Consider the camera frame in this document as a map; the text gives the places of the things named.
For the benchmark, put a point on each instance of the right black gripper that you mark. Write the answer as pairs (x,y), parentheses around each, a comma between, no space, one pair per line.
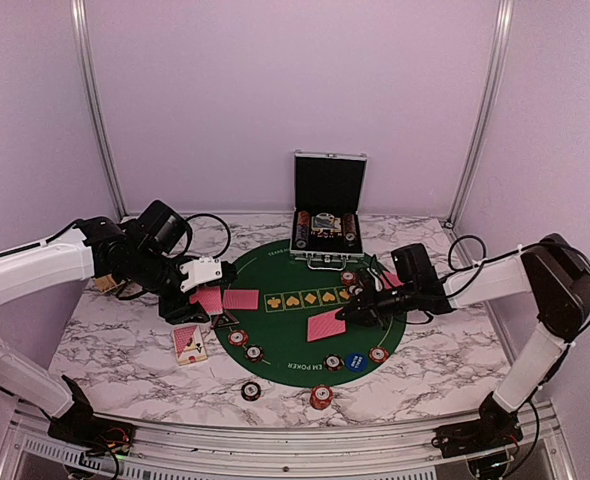
(366,317)

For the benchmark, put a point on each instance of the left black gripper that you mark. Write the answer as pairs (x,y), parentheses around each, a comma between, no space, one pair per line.
(181,310)

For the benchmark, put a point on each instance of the black 100 chips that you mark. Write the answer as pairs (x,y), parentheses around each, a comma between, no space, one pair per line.
(254,353)
(333,363)
(355,290)

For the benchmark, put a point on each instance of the triangular black red dealer button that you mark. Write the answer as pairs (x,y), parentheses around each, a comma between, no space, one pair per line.
(223,320)

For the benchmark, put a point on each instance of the blue small blind button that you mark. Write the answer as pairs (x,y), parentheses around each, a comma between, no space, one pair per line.
(356,362)

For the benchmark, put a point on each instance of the red yellow 5 chip stack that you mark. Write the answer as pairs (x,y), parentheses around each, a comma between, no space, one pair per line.
(321,397)

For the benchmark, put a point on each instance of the black red 100 chip stack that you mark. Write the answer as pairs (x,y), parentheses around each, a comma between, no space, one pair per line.
(251,391)

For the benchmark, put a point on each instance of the red playing card deck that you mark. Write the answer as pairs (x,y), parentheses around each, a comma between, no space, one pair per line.
(209,298)

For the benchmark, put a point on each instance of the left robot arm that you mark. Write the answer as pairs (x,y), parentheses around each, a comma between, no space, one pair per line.
(81,251)

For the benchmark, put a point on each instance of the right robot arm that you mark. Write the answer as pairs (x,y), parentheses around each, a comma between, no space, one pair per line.
(551,274)

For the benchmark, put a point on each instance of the playing card box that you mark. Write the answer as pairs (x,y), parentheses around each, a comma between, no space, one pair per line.
(188,344)

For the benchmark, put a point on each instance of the right chip row in case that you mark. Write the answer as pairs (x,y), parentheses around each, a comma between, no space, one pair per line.
(350,231)

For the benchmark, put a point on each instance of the chip row in case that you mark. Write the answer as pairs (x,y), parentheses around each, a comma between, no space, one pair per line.
(350,231)
(302,230)

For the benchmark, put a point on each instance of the round green poker mat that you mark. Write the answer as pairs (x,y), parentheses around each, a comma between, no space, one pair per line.
(290,293)

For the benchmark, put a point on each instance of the aluminium poker chip case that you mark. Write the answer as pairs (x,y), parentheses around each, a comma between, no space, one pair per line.
(332,183)

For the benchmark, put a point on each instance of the card deck in case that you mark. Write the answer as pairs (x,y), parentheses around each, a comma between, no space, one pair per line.
(325,225)

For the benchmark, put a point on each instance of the woven bamboo basket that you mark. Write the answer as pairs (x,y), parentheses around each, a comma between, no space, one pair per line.
(106,283)

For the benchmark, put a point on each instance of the left chip row in case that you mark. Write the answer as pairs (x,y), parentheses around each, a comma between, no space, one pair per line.
(302,230)

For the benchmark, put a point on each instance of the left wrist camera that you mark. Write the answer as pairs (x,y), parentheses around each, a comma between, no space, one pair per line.
(200,271)

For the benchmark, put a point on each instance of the front aluminium rail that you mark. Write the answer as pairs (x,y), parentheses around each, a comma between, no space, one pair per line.
(398,450)

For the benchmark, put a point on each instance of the left aluminium frame post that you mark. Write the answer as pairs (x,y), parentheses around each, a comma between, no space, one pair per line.
(83,41)

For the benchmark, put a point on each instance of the aluminium frame post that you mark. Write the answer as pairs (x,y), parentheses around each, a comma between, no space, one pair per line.
(83,41)
(499,47)

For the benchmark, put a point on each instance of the right aluminium frame post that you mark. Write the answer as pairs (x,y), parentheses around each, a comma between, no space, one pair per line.
(499,47)

